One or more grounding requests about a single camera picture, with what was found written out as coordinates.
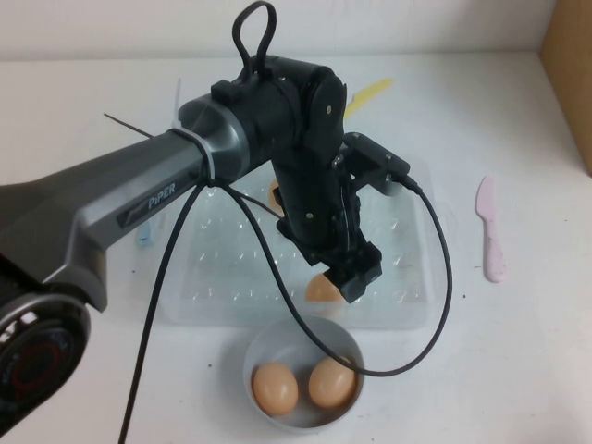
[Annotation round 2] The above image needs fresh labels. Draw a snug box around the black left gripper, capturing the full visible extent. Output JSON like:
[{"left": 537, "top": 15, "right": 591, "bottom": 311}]
[{"left": 276, "top": 191, "right": 384, "bottom": 305}]

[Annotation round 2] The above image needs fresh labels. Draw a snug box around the brown egg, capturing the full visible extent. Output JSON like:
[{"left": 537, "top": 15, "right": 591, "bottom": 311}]
[
  {"left": 266, "top": 179, "right": 284, "bottom": 215},
  {"left": 252, "top": 362, "right": 300, "bottom": 414},
  {"left": 304, "top": 272, "right": 346, "bottom": 304},
  {"left": 308, "top": 355, "right": 358, "bottom": 409}
]

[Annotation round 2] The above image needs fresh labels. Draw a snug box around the clear plastic egg box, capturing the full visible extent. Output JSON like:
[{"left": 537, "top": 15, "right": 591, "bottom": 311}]
[{"left": 161, "top": 101, "right": 436, "bottom": 332}]

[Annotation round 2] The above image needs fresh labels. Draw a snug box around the brown cardboard box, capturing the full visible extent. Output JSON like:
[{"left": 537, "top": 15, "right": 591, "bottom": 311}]
[{"left": 539, "top": 0, "right": 592, "bottom": 178}]

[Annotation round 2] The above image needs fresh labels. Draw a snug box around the white round bowl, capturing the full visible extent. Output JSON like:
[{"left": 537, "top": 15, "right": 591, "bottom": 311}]
[{"left": 243, "top": 314, "right": 364, "bottom": 434}]

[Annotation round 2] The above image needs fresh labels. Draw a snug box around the white zip tie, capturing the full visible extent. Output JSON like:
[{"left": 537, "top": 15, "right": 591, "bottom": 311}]
[{"left": 173, "top": 78, "right": 219, "bottom": 187}]

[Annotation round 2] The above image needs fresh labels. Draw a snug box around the yellow plastic knife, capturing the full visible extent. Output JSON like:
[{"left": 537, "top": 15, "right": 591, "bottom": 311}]
[{"left": 344, "top": 78, "right": 395, "bottom": 119}]

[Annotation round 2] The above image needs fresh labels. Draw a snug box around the black camera cable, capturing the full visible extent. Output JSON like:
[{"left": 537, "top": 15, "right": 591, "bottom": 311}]
[{"left": 117, "top": 1, "right": 453, "bottom": 444}]

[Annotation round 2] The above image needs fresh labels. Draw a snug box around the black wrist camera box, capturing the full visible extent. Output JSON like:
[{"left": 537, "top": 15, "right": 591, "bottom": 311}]
[{"left": 341, "top": 131, "right": 412, "bottom": 198}]

